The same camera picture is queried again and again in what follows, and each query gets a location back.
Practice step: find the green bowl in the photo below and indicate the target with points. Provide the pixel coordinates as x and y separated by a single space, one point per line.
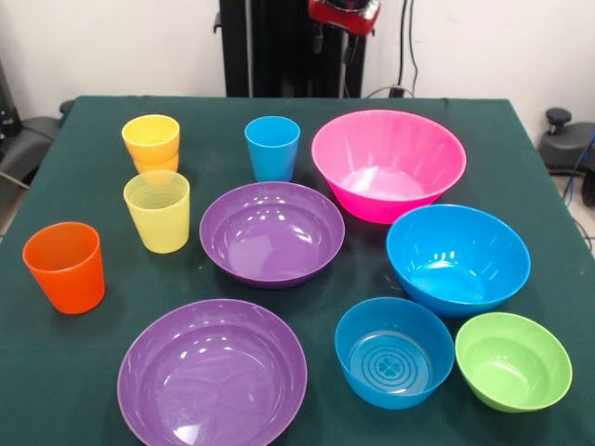
511 367

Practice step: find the purple bowl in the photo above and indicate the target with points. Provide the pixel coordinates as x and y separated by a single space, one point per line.
209 381
269 241

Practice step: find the blue cup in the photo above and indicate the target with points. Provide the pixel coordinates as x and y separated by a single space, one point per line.
272 158

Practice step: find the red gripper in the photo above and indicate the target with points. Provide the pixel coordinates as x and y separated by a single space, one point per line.
344 16

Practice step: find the orange cup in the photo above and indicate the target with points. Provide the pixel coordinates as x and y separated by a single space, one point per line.
70 279

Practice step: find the large blue bowl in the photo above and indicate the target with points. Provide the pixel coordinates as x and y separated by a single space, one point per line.
446 279

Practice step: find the pale yellow translucent cup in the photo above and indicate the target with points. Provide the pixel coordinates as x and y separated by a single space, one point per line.
158 227

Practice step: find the pink bowl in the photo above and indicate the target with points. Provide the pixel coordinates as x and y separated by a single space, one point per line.
372 153

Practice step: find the small blue patterned bowl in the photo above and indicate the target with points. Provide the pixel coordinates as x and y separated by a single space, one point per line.
390 367

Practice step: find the dark green table cloth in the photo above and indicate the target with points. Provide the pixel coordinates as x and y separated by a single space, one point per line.
93 348

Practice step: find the amber yellow cup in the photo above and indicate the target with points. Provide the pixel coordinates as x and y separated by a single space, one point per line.
158 165

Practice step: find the black pedestal leg with caster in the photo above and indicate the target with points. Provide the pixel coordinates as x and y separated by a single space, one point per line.
567 148
28 139

